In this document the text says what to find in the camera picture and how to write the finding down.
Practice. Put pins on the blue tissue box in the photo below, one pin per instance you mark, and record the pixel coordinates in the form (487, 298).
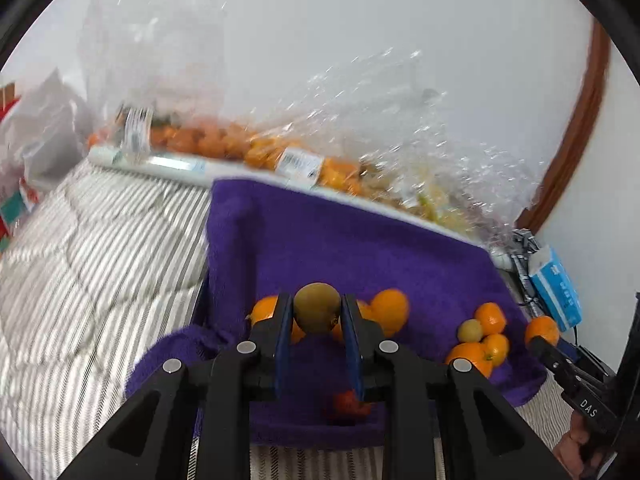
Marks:
(557, 290)

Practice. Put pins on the red paper bag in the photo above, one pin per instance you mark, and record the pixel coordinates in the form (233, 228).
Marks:
(6, 110)

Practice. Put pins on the oval orange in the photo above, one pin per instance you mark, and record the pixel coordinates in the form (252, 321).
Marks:
(392, 310)

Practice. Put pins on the brown wooden door frame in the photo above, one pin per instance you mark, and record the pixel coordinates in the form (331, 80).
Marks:
(585, 110)

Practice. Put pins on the large tangerine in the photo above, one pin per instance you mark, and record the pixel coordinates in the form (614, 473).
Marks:
(542, 329)

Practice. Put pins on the clear bag of small oranges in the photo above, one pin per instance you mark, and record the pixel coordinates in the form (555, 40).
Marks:
(300, 160)

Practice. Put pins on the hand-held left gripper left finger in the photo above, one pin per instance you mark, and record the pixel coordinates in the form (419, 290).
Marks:
(282, 345)

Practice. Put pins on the smooth small orange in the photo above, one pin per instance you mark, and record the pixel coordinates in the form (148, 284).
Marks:
(496, 349)

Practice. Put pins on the clear bag of tangerines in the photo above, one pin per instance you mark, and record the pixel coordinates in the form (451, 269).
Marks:
(165, 85)

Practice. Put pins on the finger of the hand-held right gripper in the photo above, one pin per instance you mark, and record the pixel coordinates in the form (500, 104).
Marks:
(552, 360)
(575, 352)

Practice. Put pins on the tangerine with green stem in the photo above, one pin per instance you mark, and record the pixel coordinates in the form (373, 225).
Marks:
(470, 351)

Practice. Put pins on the clear bag of yellow fruit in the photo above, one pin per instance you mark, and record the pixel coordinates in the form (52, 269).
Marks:
(440, 185)

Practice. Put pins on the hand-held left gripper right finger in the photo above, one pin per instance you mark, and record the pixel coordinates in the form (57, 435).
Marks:
(352, 355)

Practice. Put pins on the person's right hand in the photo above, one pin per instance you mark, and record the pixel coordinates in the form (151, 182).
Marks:
(570, 447)

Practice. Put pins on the purple towel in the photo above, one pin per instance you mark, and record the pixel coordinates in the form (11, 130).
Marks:
(350, 250)

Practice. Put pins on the red cherry tomato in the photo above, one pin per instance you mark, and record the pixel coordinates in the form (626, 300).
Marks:
(342, 405)

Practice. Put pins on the striped mattress cover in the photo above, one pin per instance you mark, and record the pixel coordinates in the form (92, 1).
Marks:
(100, 260)

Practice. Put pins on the white plastic bag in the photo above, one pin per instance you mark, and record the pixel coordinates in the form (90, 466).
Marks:
(40, 130)

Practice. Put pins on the brown-green kiwi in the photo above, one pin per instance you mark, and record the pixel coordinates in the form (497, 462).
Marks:
(315, 310)

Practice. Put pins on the small green fruit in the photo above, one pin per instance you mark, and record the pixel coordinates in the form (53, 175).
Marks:
(470, 330)

